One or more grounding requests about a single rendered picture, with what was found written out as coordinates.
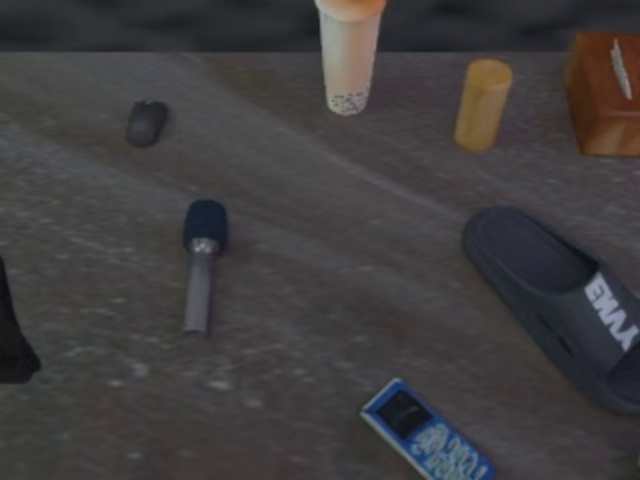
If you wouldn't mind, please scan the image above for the grey microphone with dark head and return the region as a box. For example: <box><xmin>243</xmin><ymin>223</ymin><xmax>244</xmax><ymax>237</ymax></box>
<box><xmin>180</xmin><ymin>198</ymin><xmax>230</xmax><ymax>336</ymax></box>

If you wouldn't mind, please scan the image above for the dark gray computer mouse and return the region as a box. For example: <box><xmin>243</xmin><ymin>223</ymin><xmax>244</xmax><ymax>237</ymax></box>
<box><xmin>125</xmin><ymin>99</ymin><xmax>170</xmax><ymax>149</ymax></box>

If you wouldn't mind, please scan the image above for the blue mobile phone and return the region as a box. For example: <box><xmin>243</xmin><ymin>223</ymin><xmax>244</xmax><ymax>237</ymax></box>
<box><xmin>359</xmin><ymin>377</ymin><xmax>497</xmax><ymax>480</ymax></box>

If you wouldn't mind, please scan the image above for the bubble tea cup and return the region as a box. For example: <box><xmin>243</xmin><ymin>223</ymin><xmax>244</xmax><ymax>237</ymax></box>
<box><xmin>313</xmin><ymin>0</ymin><xmax>388</xmax><ymax>116</ymax></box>

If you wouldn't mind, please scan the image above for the yellow cylindrical cup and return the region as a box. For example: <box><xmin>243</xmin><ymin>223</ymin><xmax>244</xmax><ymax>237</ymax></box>
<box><xmin>453</xmin><ymin>58</ymin><xmax>514</xmax><ymax>152</ymax></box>

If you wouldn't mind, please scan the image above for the dark gray slide slipper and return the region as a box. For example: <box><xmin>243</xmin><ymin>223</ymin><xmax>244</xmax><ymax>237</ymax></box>
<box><xmin>460</xmin><ymin>205</ymin><xmax>640</xmax><ymax>415</ymax></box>

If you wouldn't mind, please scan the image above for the brown wooden box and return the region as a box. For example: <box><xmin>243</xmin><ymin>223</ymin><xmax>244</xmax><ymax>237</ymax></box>
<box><xmin>564</xmin><ymin>32</ymin><xmax>640</xmax><ymax>157</ymax></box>

